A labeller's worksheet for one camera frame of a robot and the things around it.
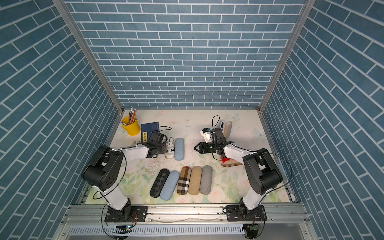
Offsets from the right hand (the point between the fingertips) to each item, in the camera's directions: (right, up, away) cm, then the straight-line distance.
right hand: (198, 148), depth 91 cm
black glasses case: (-21, -17, -10) cm, 29 cm away
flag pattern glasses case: (-18, 0, +3) cm, 18 cm away
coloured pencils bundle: (-44, +20, +6) cm, 49 cm away
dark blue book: (-38, +11, +18) cm, 43 cm away
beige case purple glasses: (-2, -18, -10) cm, 20 cm away
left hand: (-21, -1, +7) cm, 22 cm away
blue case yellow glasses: (-12, -2, +5) cm, 14 cm away
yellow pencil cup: (-45, +11, +8) cm, 47 cm away
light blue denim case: (-16, -19, -12) cm, 28 cm away
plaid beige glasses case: (-8, -17, -8) cm, 20 cm away
